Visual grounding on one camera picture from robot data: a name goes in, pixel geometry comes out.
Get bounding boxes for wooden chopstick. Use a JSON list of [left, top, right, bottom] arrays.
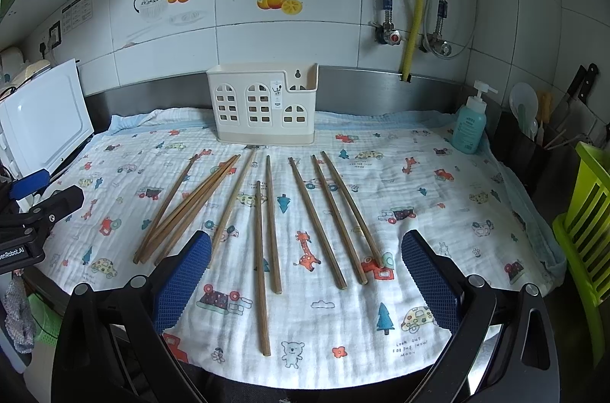
[[289, 157, 347, 291], [211, 148, 257, 260], [321, 151, 382, 266], [132, 154, 199, 264], [266, 155, 282, 295], [311, 155, 368, 285], [154, 155, 240, 266], [138, 155, 235, 263], [254, 181, 271, 356]]

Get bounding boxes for white appliance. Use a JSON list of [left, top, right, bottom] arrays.
[[1, 59, 93, 179]]

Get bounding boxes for printed white muslin cloth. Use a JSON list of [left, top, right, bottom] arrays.
[[39, 108, 565, 390]]

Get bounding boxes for black utensil container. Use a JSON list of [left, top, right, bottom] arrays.
[[490, 111, 579, 221]]

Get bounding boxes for green plastic dish rack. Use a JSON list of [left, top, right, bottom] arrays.
[[552, 142, 610, 364]]

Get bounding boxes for teal soap pump bottle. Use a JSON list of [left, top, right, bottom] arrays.
[[452, 80, 497, 154]]

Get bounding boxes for white ladle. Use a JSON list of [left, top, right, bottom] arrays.
[[509, 82, 539, 140]]

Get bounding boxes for cream plastic utensil holder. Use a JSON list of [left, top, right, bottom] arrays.
[[207, 62, 318, 146]]

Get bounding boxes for metal water valve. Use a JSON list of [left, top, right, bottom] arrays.
[[420, 33, 452, 59]]

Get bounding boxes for wall socket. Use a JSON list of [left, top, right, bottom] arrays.
[[48, 21, 62, 50]]

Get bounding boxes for black-handled kitchen knife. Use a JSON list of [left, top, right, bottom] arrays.
[[551, 63, 600, 132]]

